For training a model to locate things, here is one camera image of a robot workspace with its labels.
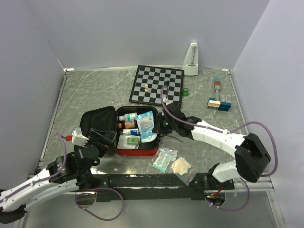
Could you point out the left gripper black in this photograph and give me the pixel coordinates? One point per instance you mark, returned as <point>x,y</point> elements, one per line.
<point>106,139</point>

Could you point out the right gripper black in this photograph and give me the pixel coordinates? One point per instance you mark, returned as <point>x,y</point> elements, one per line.
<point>161,130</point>

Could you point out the white gauze pad bag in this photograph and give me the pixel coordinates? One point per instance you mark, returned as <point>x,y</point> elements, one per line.
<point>122,143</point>

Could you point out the white blue small tube box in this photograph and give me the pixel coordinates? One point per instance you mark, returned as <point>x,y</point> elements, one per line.
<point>134,131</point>

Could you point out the brown medicine bottle orange label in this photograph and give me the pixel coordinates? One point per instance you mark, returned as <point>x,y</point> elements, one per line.
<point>127,124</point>

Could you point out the green small box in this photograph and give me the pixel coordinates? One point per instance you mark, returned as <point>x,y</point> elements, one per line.
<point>133,141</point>

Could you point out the blue white gauze packet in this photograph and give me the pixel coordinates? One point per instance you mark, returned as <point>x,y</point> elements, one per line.
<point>145,124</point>

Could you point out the black red medicine kit case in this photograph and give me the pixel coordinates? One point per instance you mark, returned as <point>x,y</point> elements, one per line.
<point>108,128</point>

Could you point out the white medicine bottle green label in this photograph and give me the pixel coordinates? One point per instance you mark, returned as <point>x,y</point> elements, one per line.
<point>128,117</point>

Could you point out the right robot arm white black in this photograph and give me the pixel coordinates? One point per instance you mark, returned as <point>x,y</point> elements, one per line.
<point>250,155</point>

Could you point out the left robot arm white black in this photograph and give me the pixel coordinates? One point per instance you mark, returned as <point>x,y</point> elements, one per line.
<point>70,172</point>

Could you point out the teal swab zip bag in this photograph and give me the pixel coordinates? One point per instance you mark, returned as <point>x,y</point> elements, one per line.
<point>163,158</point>

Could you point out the white chess pawn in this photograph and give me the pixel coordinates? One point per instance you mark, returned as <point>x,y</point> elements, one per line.
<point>146,88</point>

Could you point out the beige gloves plastic bag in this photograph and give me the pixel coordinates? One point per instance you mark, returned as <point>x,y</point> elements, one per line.
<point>183,170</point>

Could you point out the black white chessboard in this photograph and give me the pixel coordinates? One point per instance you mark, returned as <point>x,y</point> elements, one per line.
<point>155,77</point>

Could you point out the blue white brick block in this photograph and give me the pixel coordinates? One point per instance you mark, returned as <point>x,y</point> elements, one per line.
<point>218,105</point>

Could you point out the white metronome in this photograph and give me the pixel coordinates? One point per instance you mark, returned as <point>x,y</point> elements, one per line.
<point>191,63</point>

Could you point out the blue orange grey brick stick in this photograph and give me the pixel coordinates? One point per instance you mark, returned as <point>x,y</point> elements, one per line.
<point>217,87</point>

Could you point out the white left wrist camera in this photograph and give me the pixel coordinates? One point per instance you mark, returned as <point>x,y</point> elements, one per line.
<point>77,138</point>

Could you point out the aluminium rail frame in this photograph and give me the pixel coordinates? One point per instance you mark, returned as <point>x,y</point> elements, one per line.
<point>263,184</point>

